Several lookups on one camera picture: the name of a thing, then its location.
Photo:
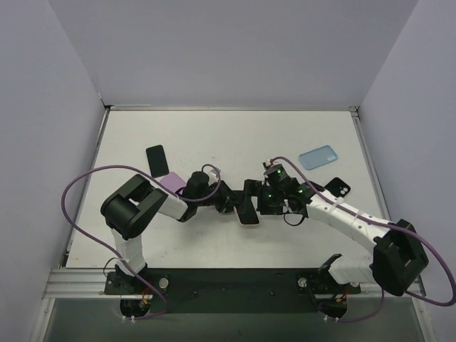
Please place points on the light blue phone case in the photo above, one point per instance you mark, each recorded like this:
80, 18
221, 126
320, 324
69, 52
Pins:
318, 157

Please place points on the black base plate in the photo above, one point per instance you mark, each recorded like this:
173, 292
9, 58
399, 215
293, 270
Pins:
214, 291

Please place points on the black smartphone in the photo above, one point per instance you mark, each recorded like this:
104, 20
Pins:
157, 161

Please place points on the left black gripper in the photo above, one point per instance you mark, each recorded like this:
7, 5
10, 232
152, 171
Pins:
221, 201

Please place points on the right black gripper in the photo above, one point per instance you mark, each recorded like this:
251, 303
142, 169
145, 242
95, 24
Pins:
252, 192

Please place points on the purple phone case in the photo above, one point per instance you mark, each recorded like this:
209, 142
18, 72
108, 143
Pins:
173, 182

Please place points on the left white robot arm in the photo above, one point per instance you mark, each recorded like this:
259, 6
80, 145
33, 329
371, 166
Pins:
130, 209

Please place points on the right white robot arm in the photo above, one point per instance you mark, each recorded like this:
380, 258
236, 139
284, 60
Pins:
395, 257

